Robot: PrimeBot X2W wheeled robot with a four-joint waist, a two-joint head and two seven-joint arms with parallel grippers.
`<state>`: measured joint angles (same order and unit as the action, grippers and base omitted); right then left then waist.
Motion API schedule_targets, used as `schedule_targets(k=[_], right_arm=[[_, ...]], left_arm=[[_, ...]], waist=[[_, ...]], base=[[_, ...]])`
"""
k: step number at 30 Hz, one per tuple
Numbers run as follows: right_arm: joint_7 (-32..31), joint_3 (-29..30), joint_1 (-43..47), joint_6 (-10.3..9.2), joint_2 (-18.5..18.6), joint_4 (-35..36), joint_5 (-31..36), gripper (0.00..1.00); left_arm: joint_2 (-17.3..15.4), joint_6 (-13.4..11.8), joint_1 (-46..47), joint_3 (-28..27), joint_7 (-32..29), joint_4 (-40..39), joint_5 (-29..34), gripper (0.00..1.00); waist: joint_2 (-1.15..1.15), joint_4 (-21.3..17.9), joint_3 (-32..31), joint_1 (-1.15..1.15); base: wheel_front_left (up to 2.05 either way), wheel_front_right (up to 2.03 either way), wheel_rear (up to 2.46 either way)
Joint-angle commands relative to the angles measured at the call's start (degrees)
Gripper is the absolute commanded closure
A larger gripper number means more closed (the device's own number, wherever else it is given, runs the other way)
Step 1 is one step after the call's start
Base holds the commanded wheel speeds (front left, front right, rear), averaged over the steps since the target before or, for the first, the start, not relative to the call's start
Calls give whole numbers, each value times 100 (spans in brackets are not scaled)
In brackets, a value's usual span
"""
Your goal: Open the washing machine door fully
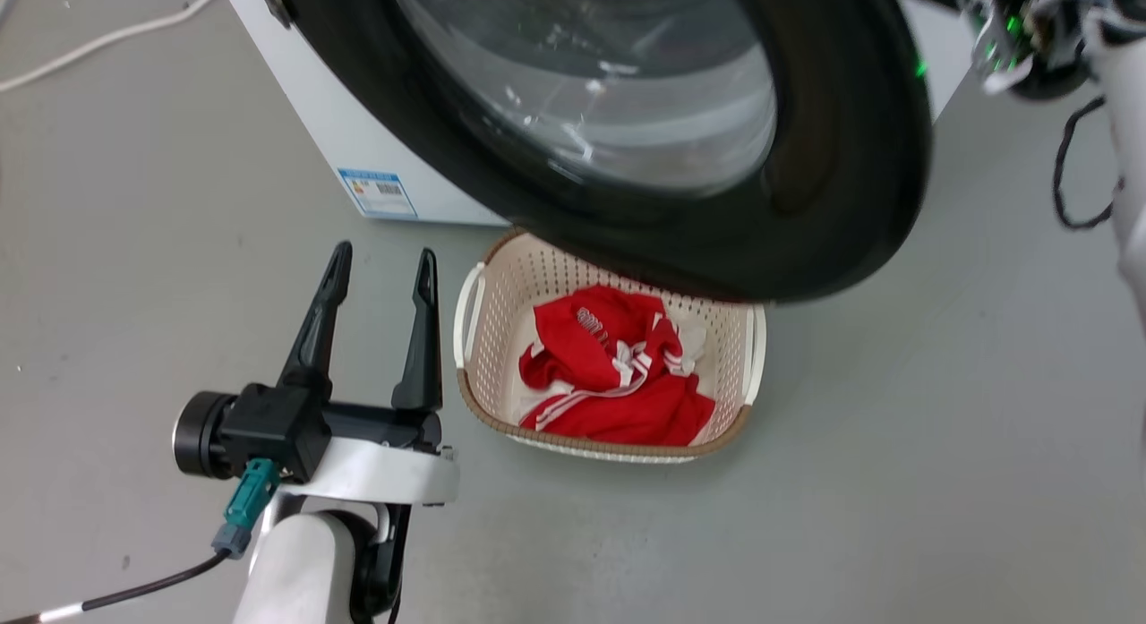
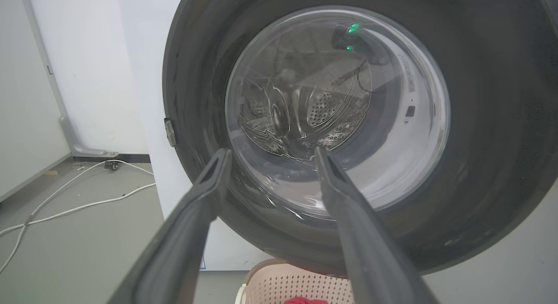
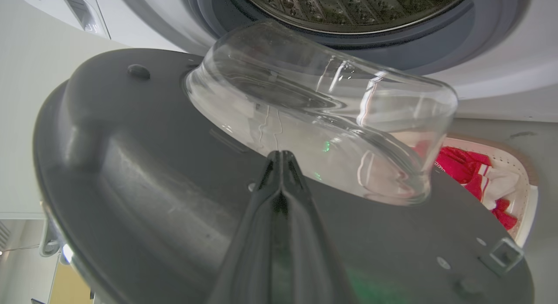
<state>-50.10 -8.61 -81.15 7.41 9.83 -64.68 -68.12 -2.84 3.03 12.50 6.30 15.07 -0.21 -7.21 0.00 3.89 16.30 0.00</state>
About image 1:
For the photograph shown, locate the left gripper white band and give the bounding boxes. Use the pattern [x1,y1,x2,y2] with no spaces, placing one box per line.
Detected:
[269,241,460,507]

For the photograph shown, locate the right gripper green lights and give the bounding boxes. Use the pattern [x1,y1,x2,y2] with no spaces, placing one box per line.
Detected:
[954,0,1111,102]

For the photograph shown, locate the black round washing machine door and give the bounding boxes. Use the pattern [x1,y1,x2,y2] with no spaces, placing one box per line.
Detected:
[254,0,935,304]

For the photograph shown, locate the white washing machine body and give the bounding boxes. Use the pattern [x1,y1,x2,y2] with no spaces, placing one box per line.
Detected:
[218,0,977,227]

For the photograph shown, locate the beige perforated laundry basket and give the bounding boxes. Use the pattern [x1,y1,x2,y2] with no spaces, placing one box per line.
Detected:
[452,227,768,465]

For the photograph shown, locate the blue energy label sticker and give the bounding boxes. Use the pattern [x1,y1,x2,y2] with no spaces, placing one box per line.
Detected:
[338,167,419,219]

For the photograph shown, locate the red white-striped garment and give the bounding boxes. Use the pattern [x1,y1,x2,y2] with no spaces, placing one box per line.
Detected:
[517,284,717,449]

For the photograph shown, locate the thin black looped cable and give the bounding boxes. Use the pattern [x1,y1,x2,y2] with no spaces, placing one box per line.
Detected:
[1051,94,1125,232]

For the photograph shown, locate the black cable with teal connector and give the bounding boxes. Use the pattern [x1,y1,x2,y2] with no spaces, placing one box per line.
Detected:
[0,457,282,624]

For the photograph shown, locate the white floor cable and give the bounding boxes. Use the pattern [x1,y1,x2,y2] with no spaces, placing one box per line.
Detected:
[0,0,225,95]

